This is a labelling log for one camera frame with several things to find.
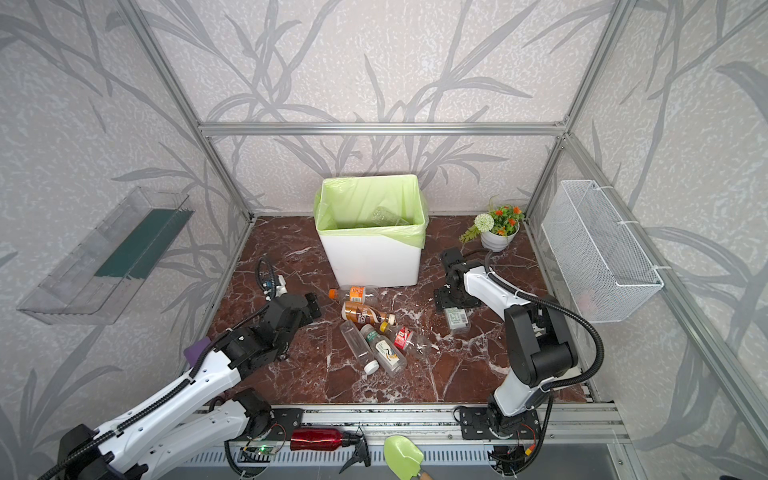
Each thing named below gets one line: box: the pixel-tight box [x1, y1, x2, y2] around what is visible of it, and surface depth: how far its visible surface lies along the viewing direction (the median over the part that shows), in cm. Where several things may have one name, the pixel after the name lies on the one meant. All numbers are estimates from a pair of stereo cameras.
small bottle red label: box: [393, 326, 415, 351], surface depth 84 cm
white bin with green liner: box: [314, 174, 429, 287], surface depth 91 cm
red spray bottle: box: [290, 428, 371, 475], surface depth 70 cm
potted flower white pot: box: [459, 205, 525, 253], surface depth 101 cm
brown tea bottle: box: [341, 301, 387, 324], surface depth 90 cm
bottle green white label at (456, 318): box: [444, 307, 469, 331], surface depth 91 cm
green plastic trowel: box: [384, 435, 424, 480], surface depth 71 cm
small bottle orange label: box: [349, 286, 366, 304], surface depth 95 cm
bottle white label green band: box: [360, 324, 407, 377], surface depth 82 cm
